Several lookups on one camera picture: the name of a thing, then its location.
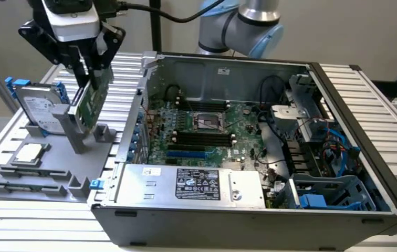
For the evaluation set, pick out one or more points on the green graphics card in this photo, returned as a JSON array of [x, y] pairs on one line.
[[91, 105]]

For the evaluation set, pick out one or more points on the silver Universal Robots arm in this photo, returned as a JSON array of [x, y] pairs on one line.
[[225, 26]]

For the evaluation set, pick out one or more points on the black RAM slot bank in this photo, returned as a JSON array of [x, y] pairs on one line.
[[204, 105], [201, 137]]

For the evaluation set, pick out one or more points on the blue expansion slot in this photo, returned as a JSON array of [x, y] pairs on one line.
[[184, 155]]

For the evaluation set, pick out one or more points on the black vertical stand pole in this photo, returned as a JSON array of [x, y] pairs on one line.
[[155, 26]]

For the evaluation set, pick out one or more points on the blue hard disk carrier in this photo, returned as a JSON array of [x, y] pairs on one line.
[[10, 86]]

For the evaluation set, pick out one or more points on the silver hard disk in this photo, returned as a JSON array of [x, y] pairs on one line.
[[40, 107]]

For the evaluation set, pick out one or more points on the CPU socket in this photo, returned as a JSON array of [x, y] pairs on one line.
[[208, 122]]

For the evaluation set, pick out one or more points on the silver CPU chip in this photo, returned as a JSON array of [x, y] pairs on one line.
[[29, 153]]

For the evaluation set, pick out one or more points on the grey parts rack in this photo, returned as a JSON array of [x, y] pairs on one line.
[[55, 168]]

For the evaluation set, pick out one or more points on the green motherboard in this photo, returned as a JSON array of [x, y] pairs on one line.
[[240, 141]]

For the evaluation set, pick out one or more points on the small blue clip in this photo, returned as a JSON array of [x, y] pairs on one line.
[[96, 183]]

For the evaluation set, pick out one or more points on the silver power supply unit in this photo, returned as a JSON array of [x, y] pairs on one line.
[[169, 183]]

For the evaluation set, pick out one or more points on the metal drive cage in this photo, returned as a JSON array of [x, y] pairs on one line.
[[303, 105]]

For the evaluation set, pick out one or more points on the black open PC case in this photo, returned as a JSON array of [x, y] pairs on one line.
[[219, 225]]

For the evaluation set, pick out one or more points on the blue disk bay latch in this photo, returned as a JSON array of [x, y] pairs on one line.
[[312, 201]]

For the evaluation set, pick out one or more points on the grey plastic disk bay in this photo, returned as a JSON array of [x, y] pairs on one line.
[[338, 189]]

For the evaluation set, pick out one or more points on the white grey wrist camera box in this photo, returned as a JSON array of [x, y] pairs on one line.
[[73, 23]]

